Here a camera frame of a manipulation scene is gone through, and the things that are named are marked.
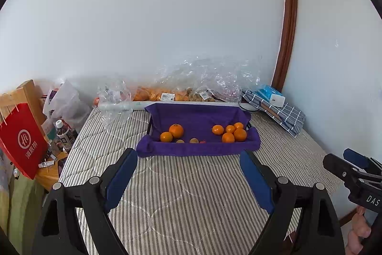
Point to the orange tangerine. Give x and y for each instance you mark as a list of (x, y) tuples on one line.
[(228, 138), (230, 129), (240, 134), (166, 137), (218, 129)]

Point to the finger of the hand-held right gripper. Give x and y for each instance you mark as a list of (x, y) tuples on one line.
[(337, 165), (355, 158)]

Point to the person's right hand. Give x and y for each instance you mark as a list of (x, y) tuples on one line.
[(359, 232)]

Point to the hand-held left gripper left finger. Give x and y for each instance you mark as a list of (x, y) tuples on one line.
[(121, 180)]

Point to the tea bottle with white cap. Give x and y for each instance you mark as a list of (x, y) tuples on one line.
[(64, 135)]

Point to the white plastic bag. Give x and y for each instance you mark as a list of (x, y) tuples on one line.
[(67, 102)]

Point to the wooden side table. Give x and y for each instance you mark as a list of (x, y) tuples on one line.
[(50, 174)]

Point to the large tangerine with stem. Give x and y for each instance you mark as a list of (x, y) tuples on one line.
[(176, 130)]

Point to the clear plastic bag of oranges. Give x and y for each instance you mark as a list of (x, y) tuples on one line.
[(155, 95)]

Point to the wooden chair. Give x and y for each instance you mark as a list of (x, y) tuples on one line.
[(29, 96)]

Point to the red paper bag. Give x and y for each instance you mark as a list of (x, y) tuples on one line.
[(22, 141)]

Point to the empty clear plastic bag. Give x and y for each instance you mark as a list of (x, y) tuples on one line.
[(115, 93)]

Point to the purple towel basket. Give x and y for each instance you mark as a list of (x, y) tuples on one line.
[(197, 117)]

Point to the brown wooden door frame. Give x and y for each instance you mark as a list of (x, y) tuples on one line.
[(288, 19)]

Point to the blue checked cloth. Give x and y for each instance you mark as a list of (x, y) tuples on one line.
[(292, 119)]

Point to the clear plastic bag of brown fruit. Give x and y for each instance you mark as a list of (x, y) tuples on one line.
[(203, 95)]

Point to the blue tissue pack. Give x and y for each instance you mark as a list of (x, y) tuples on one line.
[(270, 92)]

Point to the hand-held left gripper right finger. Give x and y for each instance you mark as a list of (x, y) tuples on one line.
[(255, 180)]

